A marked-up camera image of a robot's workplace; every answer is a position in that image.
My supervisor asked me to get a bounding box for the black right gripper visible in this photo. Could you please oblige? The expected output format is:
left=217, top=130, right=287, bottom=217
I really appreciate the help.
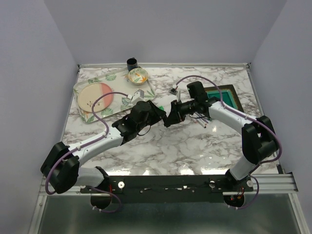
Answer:
left=163, top=99, right=197, bottom=126

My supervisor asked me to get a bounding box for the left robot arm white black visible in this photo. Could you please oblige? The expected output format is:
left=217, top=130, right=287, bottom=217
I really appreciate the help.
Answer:
left=40, top=100, right=166, bottom=195

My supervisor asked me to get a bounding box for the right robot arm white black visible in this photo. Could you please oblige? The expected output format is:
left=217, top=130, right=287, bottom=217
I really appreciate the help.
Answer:
left=164, top=81, right=281, bottom=191

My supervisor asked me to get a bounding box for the floral small bowl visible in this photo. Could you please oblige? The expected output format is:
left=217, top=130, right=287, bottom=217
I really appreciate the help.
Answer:
left=128, top=68, right=149, bottom=85

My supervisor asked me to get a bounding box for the black teal square plate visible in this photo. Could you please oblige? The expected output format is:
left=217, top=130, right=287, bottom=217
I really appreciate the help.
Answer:
left=204, top=84, right=244, bottom=112

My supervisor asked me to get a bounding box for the dark blue mug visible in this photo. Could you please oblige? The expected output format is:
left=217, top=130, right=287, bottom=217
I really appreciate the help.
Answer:
left=126, top=58, right=138, bottom=72

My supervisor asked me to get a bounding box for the pink cream round plate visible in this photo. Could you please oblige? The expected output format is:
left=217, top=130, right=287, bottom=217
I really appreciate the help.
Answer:
left=77, top=82, right=114, bottom=112

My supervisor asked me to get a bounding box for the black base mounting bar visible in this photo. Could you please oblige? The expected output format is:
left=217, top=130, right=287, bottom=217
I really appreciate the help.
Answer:
left=81, top=175, right=254, bottom=204

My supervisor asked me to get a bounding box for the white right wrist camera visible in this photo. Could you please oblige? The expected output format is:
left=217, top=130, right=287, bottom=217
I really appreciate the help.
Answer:
left=169, top=84, right=181, bottom=104

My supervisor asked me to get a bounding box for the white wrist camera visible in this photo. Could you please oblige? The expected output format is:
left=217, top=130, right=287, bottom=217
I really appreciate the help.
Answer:
left=169, top=84, right=181, bottom=104
left=127, top=89, right=144, bottom=105

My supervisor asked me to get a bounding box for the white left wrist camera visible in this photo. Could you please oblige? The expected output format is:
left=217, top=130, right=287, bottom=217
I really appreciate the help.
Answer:
left=127, top=89, right=144, bottom=105

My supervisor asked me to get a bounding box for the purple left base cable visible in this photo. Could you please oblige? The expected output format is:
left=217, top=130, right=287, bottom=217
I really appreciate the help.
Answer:
left=85, top=185, right=122, bottom=213

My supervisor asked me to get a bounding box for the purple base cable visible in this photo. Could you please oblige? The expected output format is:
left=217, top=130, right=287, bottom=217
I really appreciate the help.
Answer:
left=85, top=185, right=122, bottom=213
left=228, top=175, right=259, bottom=211

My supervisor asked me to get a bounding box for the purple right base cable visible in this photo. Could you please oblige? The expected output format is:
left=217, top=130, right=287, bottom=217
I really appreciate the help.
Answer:
left=228, top=175, right=259, bottom=211

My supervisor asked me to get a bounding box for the aluminium frame rail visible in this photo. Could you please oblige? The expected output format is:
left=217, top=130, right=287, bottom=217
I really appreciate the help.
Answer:
left=253, top=174, right=298, bottom=194

